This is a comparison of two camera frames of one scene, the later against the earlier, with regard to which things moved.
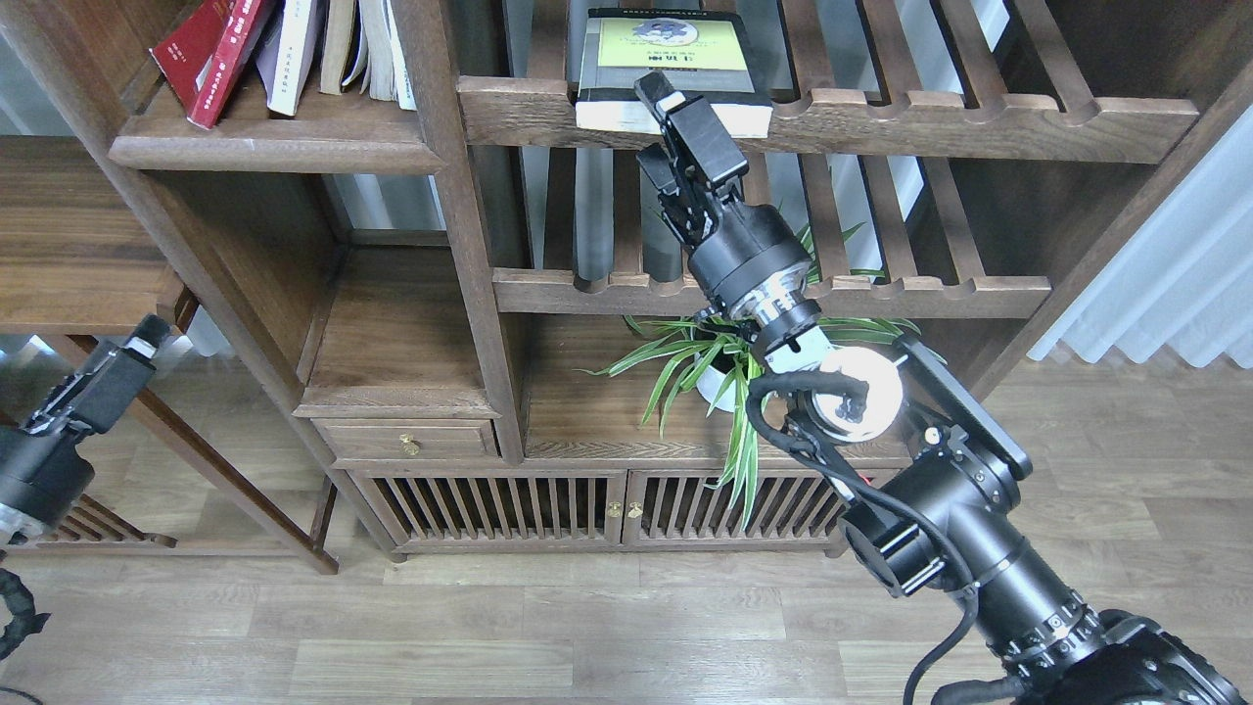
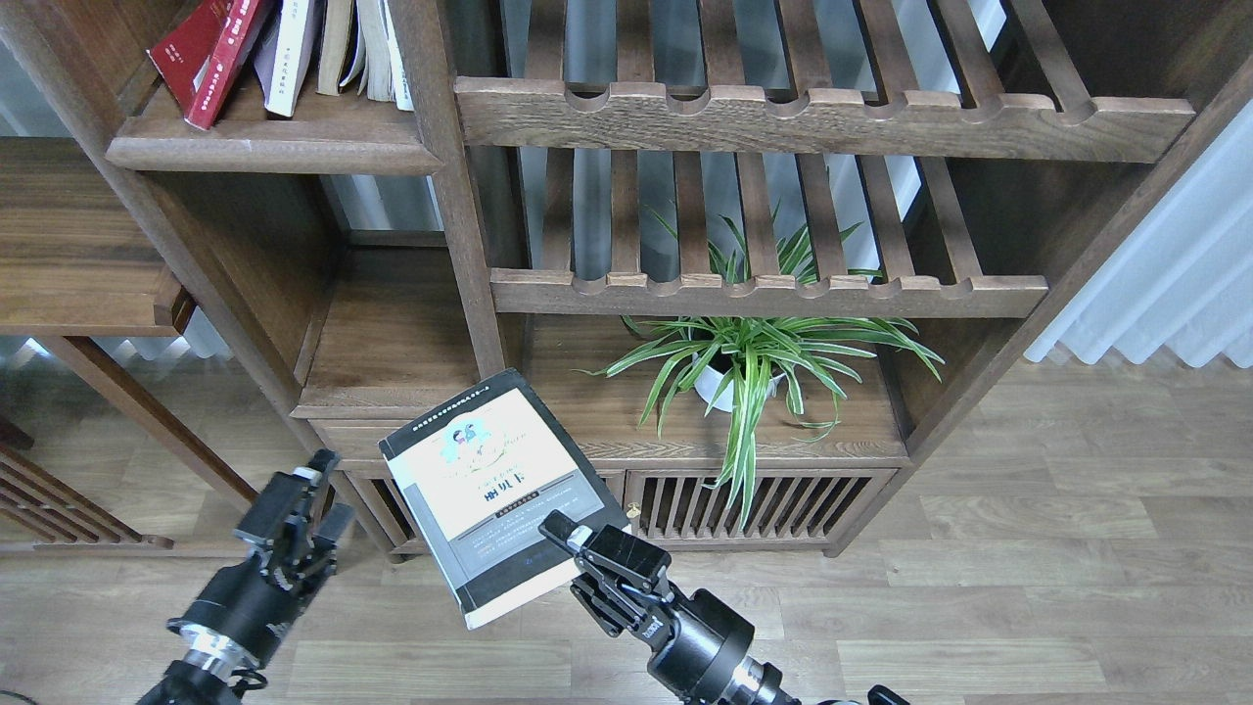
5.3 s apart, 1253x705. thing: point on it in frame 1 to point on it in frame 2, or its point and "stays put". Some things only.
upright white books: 385,72 stays put
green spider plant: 709,355 stays put
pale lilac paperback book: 283,62 stays put
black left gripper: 43,473 to 253,605
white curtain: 1182,278 stays put
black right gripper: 758,267 to 690,638
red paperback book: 200,57 stays put
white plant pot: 709,384 stays put
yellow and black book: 715,53 to 478,476
